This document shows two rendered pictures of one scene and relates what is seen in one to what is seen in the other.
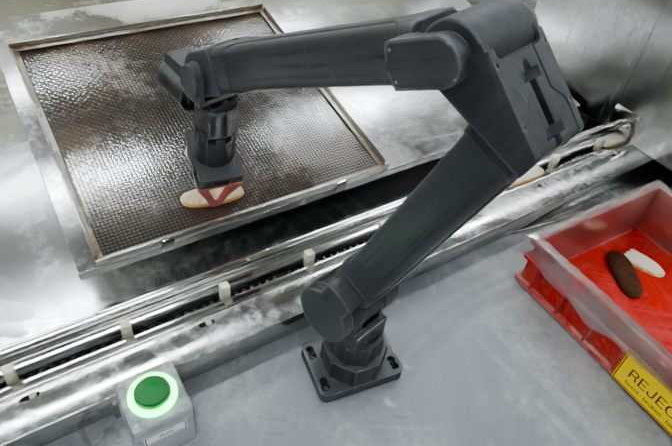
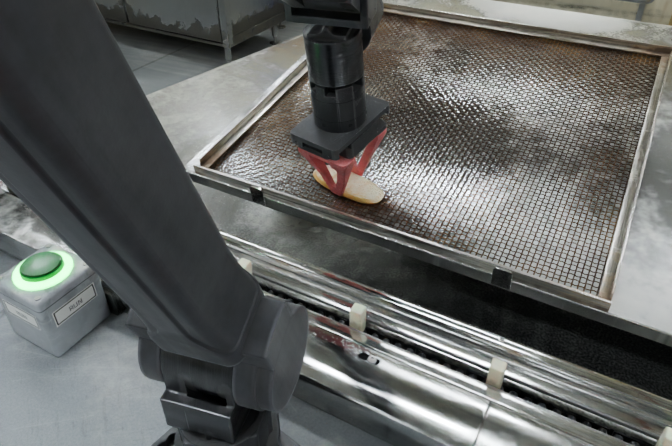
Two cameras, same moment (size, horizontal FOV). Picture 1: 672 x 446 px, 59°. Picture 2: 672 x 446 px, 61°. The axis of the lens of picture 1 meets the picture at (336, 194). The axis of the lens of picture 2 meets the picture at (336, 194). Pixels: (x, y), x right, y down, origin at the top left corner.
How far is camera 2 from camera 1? 60 cm
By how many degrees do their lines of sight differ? 52
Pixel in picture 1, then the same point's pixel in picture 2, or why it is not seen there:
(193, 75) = not seen: outside the picture
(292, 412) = (122, 433)
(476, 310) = not seen: outside the picture
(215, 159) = (318, 116)
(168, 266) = (270, 230)
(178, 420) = (27, 310)
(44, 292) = not seen: hidden behind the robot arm
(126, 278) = (234, 214)
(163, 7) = (544, 18)
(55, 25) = (424, 2)
